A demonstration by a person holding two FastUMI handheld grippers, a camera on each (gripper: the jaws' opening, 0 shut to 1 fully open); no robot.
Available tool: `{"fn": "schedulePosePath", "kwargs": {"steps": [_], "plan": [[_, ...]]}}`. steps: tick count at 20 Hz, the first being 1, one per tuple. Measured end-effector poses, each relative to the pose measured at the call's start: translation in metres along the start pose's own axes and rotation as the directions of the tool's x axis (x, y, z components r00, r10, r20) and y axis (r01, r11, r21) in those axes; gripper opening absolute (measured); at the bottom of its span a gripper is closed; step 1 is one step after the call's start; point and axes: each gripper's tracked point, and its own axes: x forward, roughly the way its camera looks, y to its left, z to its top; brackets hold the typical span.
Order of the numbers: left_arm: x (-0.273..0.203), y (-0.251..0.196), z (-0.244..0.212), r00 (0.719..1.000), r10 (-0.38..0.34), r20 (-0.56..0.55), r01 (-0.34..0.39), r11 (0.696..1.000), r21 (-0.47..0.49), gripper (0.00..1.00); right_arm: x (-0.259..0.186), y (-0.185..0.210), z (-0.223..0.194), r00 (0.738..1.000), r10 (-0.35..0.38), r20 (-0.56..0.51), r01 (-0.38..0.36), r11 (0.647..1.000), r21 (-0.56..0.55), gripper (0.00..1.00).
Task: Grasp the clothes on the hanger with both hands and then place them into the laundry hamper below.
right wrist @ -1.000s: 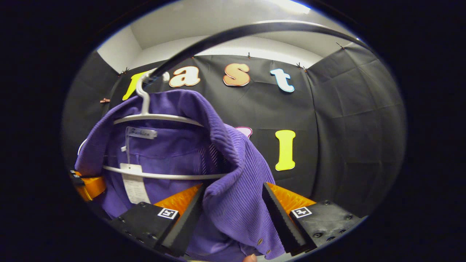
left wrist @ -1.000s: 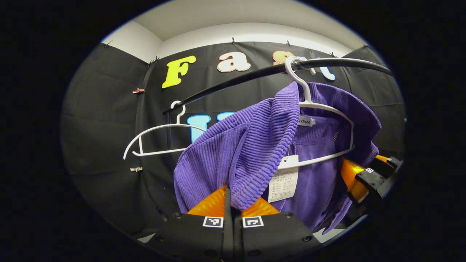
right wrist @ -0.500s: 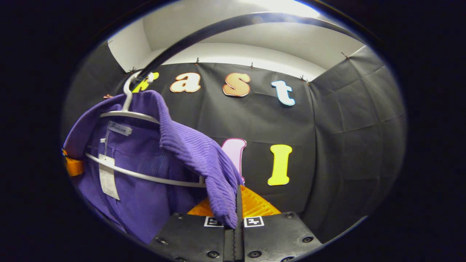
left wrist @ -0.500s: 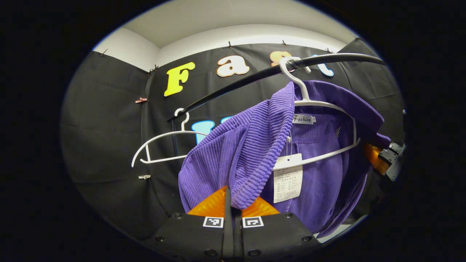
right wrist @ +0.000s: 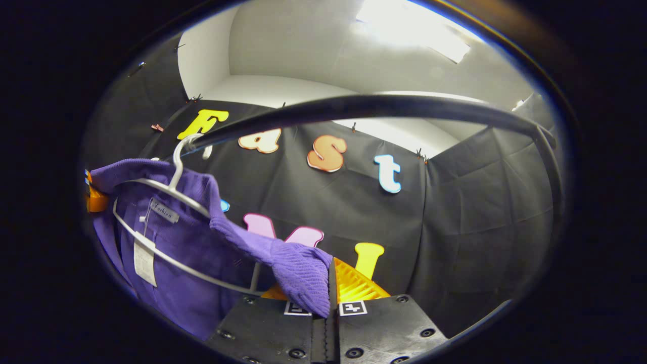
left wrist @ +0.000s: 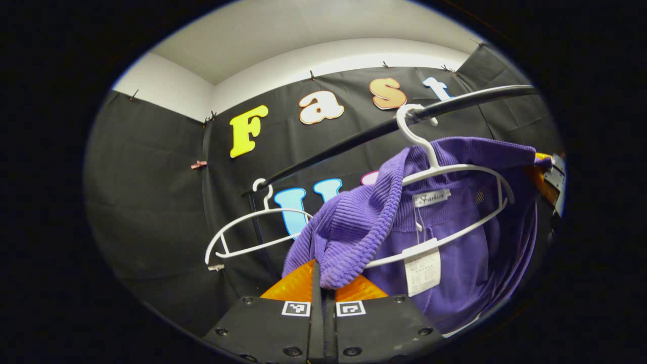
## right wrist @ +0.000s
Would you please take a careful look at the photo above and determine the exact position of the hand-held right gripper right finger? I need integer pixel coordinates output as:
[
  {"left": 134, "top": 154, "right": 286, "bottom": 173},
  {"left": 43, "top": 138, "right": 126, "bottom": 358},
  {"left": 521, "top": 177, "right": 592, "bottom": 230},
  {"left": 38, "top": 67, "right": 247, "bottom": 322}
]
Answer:
[{"left": 328, "top": 257, "right": 449, "bottom": 364}]

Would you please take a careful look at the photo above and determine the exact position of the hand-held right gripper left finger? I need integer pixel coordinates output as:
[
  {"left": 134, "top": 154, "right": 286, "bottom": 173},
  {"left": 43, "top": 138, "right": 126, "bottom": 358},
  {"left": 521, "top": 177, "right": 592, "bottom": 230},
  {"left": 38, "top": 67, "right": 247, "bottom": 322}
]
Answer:
[{"left": 205, "top": 283, "right": 329, "bottom": 364}]

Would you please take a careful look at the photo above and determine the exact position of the purple shirt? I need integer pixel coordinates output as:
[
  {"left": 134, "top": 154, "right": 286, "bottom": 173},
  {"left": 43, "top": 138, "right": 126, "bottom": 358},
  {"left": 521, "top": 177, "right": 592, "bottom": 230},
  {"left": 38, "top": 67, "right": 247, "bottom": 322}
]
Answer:
[{"left": 88, "top": 158, "right": 334, "bottom": 340}]

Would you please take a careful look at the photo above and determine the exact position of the black clothes rack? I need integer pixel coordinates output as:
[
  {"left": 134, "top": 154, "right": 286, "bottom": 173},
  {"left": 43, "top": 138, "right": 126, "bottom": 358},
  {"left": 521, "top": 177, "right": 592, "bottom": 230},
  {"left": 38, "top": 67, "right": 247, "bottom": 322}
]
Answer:
[{"left": 188, "top": 94, "right": 566, "bottom": 233}]

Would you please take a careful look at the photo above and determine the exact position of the black backdrop cloth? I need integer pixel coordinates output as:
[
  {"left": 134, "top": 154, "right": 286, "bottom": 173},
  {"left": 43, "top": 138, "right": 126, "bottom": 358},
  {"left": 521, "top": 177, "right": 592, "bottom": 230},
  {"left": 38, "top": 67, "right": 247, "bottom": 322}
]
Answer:
[{"left": 81, "top": 33, "right": 567, "bottom": 339}]

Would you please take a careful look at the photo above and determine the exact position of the large ceiling light panel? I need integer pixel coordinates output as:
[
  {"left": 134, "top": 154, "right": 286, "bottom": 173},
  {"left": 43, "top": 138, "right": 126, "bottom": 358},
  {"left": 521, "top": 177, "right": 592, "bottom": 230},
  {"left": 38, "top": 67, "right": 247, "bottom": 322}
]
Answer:
[{"left": 355, "top": 0, "right": 486, "bottom": 64}]

